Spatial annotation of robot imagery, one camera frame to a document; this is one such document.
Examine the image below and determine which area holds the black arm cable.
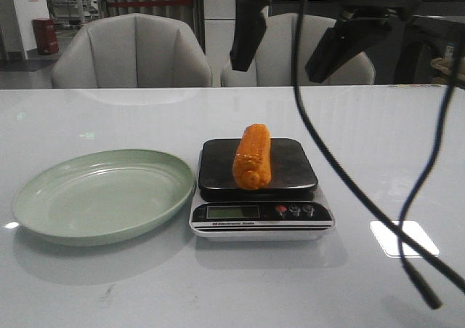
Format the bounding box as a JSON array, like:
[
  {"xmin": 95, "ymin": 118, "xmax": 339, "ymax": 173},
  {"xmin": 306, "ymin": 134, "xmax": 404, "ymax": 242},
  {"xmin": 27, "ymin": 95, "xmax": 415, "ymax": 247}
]
[{"xmin": 292, "ymin": 0, "xmax": 465, "ymax": 293}]

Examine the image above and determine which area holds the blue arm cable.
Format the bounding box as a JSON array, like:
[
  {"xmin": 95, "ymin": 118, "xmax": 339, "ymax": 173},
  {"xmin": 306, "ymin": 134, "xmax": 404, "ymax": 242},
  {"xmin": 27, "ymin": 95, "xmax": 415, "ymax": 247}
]
[{"xmin": 397, "ymin": 65, "xmax": 457, "ymax": 311}]

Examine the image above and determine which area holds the left grey chair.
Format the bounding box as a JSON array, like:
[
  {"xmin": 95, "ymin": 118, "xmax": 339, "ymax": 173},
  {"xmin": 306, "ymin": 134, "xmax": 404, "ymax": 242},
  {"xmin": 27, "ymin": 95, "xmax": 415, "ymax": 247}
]
[{"xmin": 51, "ymin": 13, "xmax": 212, "ymax": 89}]

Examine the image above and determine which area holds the digital kitchen scale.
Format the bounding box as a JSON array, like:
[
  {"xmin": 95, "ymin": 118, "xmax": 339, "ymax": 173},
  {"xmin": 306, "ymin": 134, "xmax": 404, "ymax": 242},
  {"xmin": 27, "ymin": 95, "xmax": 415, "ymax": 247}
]
[{"xmin": 189, "ymin": 138, "xmax": 336, "ymax": 241}]

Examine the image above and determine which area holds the dark appliance at right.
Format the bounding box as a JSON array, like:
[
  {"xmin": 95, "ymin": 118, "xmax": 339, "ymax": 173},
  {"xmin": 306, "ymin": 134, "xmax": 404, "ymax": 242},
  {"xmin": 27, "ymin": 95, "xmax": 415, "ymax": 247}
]
[{"xmin": 393, "ymin": 15, "xmax": 464, "ymax": 84}]

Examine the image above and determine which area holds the right grey chair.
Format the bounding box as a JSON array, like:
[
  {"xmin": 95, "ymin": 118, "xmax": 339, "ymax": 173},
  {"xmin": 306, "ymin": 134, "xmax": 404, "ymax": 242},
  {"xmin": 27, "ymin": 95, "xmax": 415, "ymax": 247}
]
[{"xmin": 221, "ymin": 13, "xmax": 375, "ymax": 87}]

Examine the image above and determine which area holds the metal shelving cart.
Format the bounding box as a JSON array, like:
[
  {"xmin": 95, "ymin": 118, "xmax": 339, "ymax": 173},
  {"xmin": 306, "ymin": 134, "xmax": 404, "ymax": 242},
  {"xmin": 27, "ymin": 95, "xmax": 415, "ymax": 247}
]
[{"xmin": 46, "ymin": 0, "xmax": 99, "ymax": 25}]

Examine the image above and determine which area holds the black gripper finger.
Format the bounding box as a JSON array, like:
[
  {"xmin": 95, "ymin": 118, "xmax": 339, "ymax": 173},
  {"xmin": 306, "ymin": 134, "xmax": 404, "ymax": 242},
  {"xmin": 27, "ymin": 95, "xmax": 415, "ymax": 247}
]
[
  {"xmin": 230, "ymin": 0, "xmax": 268, "ymax": 71},
  {"xmin": 305, "ymin": 7, "xmax": 392, "ymax": 83}
]

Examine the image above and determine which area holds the beige cushion at right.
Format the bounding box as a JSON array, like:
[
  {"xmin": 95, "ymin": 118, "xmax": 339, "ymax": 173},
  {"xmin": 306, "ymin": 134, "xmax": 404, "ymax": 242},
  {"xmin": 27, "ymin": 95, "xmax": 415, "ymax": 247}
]
[{"xmin": 430, "ymin": 57, "xmax": 465, "ymax": 89}]

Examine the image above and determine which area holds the white drawer cabinet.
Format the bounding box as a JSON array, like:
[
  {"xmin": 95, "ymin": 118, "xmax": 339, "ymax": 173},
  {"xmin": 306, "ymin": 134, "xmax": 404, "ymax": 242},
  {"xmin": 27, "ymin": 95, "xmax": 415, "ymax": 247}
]
[{"xmin": 203, "ymin": 0, "xmax": 235, "ymax": 55}]

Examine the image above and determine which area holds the red bin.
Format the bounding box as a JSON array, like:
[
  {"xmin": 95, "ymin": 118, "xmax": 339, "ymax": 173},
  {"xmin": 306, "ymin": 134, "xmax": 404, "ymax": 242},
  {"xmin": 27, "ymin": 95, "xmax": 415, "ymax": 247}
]
[{"xmin": 32, "ymin": 18, "xmax": 59, "ymax": 55}]

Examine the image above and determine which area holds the red barrier tape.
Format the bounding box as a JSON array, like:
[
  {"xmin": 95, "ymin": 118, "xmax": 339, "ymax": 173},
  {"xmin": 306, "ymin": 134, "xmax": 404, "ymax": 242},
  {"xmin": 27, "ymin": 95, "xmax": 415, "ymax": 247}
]
[{"xmin": 106, "ymin": 0, "xmax": 195, "ymax": 8}]

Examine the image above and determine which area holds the orange corn cob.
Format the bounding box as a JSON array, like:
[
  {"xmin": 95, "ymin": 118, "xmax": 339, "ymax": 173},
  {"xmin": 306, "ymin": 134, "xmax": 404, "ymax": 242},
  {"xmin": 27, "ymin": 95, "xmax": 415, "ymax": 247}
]
[{"xmin": 232, "ymin": 124, "xmax": 272, "ymax": 191}]

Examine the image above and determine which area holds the grey chair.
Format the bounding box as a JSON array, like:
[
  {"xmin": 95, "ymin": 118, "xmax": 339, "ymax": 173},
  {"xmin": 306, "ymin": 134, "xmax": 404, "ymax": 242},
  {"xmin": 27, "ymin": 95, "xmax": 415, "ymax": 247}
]
[
  {"xmin": 221, "ymin": 13, "xmax": 375, "ymax": 87},
  {"xmin": 51, "ymin": 13, "xmax": 212, "ymax": 89}
]

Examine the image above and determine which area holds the green plate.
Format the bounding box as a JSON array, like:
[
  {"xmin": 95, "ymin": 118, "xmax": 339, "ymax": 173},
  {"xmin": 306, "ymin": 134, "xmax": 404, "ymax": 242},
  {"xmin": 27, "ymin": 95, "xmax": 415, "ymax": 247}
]
[{"xmin": 13, "ymin": 149, "xmax": 195, "ymax": 247}]

